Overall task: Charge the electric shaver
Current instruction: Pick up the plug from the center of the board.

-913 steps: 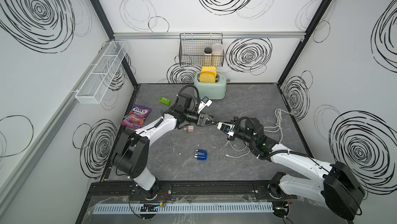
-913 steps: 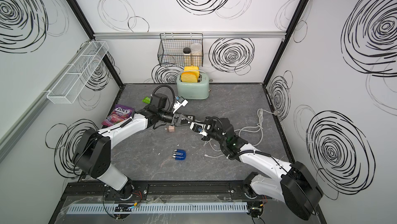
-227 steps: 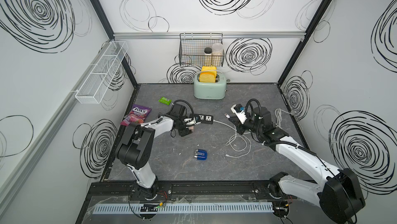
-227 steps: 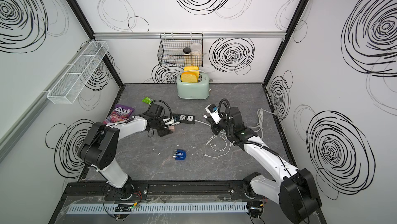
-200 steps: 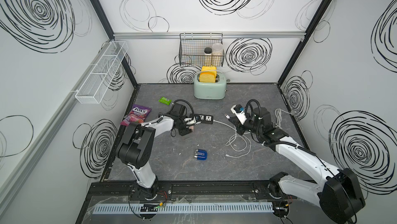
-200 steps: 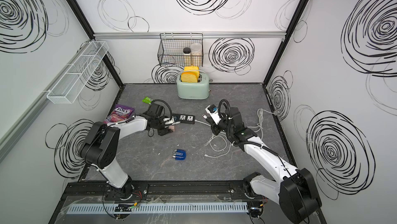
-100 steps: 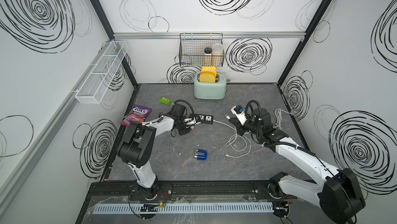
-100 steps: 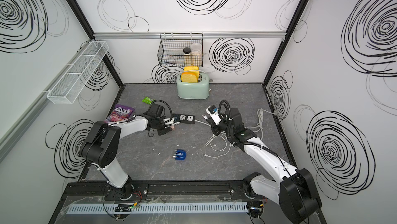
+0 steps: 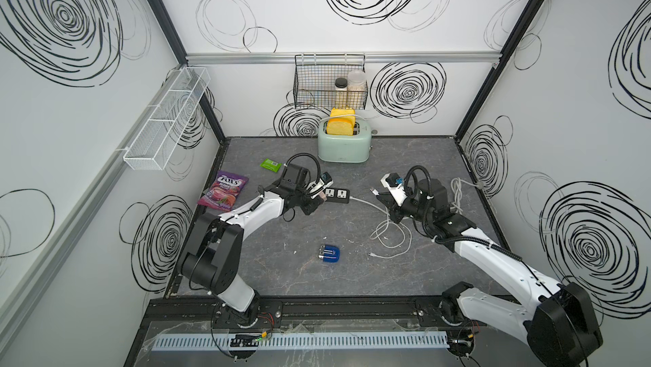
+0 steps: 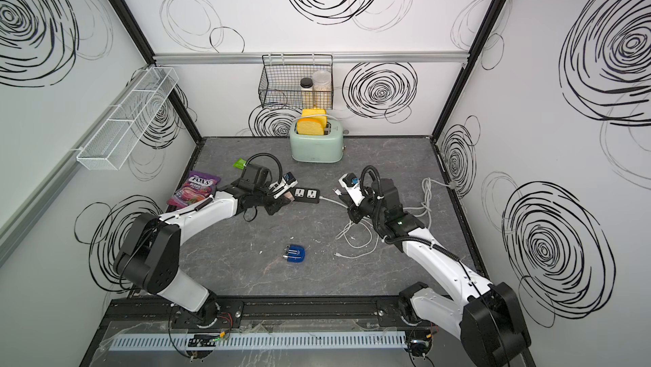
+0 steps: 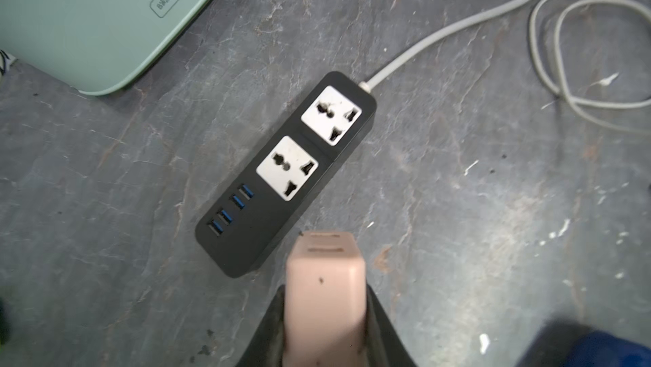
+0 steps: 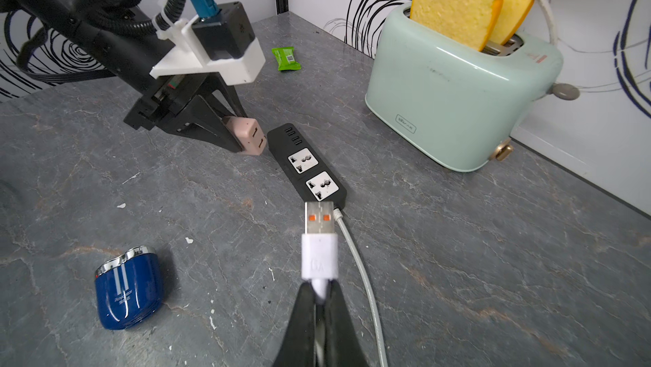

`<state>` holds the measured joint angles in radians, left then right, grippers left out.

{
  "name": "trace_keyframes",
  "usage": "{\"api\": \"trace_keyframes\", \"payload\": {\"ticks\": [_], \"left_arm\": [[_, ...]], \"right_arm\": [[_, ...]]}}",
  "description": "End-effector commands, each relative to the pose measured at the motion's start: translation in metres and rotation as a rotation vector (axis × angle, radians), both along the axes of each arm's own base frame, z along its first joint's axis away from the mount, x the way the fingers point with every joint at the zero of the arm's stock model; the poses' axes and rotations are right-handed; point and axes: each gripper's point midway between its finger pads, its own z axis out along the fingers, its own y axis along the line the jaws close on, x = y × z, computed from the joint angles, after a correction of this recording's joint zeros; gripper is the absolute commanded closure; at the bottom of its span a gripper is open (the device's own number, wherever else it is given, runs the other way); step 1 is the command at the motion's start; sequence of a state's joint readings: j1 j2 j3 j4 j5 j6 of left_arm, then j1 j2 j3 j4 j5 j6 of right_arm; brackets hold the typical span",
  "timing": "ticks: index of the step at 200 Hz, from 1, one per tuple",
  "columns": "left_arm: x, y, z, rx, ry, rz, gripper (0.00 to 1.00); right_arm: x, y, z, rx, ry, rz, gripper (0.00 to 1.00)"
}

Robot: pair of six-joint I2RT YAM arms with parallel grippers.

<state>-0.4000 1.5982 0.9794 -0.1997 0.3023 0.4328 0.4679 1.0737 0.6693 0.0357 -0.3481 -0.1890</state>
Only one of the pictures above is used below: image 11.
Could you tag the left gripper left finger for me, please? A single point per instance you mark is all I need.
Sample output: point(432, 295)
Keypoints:
point(267, 345)

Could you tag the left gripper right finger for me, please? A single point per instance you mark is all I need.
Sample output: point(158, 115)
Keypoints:
point(383, 344)

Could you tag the pink USB charger adapter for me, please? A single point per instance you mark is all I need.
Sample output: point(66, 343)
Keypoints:
point(325, 301)

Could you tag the black power strip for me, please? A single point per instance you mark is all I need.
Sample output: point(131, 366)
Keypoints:
point(263, 202)

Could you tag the blue electric shaver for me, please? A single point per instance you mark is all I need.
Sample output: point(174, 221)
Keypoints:
point(569, 344)

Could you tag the mint green toaster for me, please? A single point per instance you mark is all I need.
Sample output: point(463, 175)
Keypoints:
point(95, 46)

